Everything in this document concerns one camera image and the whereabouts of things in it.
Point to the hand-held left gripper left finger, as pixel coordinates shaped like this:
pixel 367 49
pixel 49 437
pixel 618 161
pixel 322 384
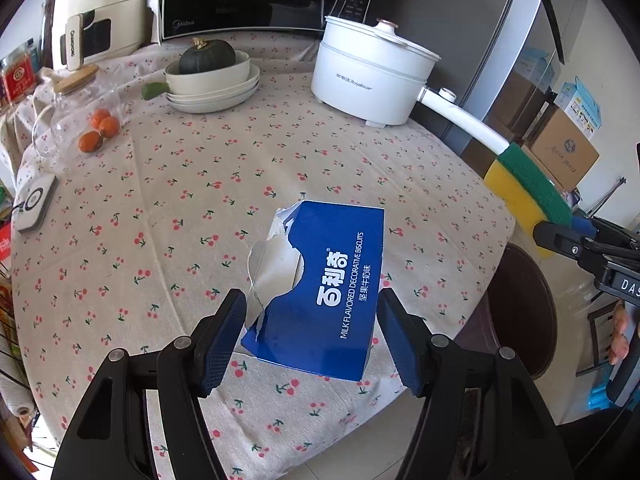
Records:
pixel 220 345

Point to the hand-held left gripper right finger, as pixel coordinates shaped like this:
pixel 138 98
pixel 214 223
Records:
pixel 400 345

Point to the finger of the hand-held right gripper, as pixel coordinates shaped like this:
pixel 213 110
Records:
pixel 565 242
pixel 600 232

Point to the yellow and green sponge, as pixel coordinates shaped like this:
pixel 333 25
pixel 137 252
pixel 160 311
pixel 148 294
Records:
pixel 520 195

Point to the brown trash bin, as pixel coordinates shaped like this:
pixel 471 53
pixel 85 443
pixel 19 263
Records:
pixel 520 300

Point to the torn blue biscuit box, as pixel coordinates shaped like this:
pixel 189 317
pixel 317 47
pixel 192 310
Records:
pixel 340 240

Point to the person's right hand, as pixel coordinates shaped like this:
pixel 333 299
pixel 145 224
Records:
pixel 619 335

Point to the large brown cardboard box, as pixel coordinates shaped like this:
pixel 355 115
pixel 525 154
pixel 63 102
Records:
pixel 565 152

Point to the blue plastic object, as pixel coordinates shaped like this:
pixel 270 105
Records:
pixel 600 399

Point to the blue and white carton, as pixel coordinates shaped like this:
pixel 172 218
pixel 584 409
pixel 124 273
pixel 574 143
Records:
pixel 582 102

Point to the cherry print tablecloth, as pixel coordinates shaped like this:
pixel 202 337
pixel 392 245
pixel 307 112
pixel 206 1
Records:
pixel 200 200

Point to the paper towel roll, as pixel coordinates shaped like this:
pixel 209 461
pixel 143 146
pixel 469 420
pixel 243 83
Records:
pixel 17 392

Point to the grey refrigerator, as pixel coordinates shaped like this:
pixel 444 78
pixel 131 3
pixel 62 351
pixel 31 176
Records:
pixel 480 35

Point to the white square gadget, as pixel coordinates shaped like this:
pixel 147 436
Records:
pixel 35 202

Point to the white deep plate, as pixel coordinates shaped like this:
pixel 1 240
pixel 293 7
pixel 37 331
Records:
pixel 247 91
pixel 215 108

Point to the small orange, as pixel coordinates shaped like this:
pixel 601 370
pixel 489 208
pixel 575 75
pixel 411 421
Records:
pixel 109 127
pixel 90 141
pixel 100 116

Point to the white electric cooking pot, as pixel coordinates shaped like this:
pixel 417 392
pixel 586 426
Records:
pixel 365 80

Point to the white ceramic bowl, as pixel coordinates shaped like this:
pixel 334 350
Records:
pixel 210 82

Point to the dark green pumpkin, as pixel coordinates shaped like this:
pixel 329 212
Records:
pixel 207 57

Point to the glass jar wooden lid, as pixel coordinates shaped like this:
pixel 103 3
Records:
pixel 75 79

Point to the red tin box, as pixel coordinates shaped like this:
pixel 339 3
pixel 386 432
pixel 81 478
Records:
pixel 17 82

